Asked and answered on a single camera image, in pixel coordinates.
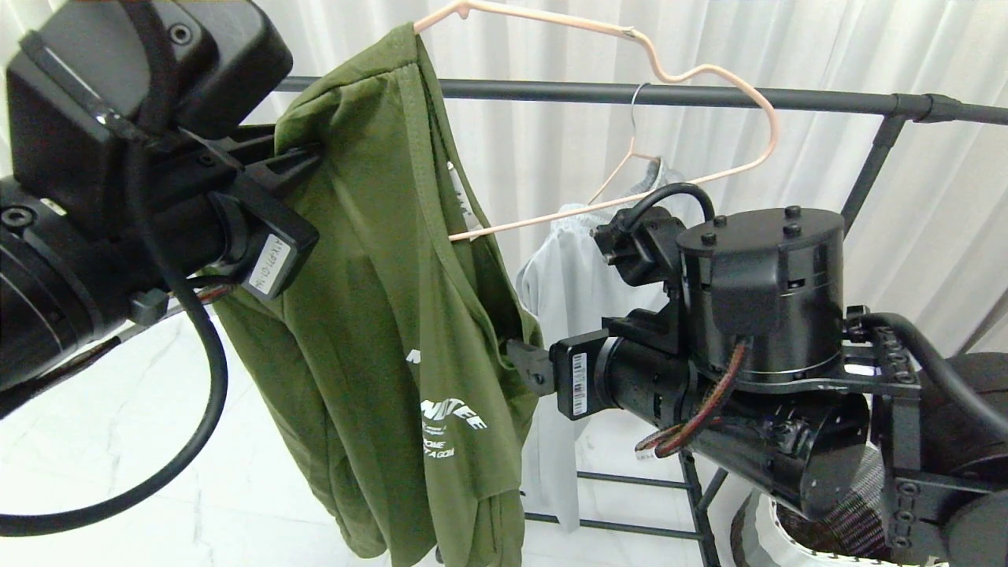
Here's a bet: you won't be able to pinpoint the white laundry basket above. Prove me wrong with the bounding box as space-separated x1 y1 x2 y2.
730 445 954 567

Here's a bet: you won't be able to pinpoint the black clothes rack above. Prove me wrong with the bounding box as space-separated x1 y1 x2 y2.
276 76 1008 567

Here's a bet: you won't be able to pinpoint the pale grey shorts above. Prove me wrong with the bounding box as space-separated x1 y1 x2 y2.
516 157 686 532

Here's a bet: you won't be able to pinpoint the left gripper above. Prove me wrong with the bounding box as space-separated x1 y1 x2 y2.
150 177 320 302

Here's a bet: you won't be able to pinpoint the pink clothes hanger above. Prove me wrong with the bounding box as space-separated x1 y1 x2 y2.
413 0 782 243
587 83 662 206

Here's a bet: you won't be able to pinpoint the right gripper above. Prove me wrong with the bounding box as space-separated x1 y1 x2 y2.
549 303 710 421

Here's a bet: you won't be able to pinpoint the green garment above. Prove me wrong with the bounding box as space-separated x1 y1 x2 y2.
209 22 544 567

